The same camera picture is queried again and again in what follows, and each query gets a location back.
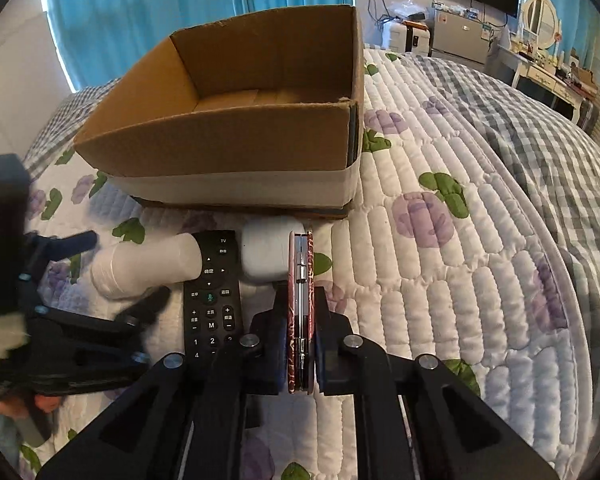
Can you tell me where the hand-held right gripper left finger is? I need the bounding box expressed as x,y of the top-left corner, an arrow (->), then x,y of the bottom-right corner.
36,284 -> 290,480

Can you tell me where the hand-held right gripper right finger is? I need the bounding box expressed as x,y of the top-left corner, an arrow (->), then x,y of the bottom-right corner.
312,285 -> 565,480

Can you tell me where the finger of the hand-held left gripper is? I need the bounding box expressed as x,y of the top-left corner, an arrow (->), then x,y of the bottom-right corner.
112,286 -> 172,330
26,231 -> 99,281

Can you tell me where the white plastic bottle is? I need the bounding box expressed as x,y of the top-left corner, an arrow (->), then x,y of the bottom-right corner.
90,232 -> 204,301

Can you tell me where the red patterned phone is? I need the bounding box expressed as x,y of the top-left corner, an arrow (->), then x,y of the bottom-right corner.
287,230 -> 316,395

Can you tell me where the cardboard box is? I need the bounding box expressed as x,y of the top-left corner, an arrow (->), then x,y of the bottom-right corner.
73,4 -> 366,219

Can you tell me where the black remote control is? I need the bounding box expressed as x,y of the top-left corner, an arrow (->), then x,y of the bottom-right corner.
182,230 -> 246,361

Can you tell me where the white rounded jar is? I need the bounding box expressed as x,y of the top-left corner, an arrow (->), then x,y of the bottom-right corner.
240,216 -> 307,285

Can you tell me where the floral quilted bedspread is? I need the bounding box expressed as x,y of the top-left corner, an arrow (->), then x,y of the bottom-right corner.
20,45 -> 596,480

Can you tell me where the grey checked blanket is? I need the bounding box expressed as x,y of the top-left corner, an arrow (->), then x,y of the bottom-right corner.
400,54 -> 600,441

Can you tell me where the silver mini fridge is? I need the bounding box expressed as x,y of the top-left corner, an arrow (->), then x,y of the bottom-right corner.
429,10 -> 497,66

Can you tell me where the white dressing table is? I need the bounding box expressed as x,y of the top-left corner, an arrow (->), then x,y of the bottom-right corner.
509,49 -> 599,128

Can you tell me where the clear plastic bag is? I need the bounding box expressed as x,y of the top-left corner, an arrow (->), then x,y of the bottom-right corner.
389,0 -> 431,24

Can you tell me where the white oval vanity mirror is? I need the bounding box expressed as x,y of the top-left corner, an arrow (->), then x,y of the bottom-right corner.
521,0 -> 564,52

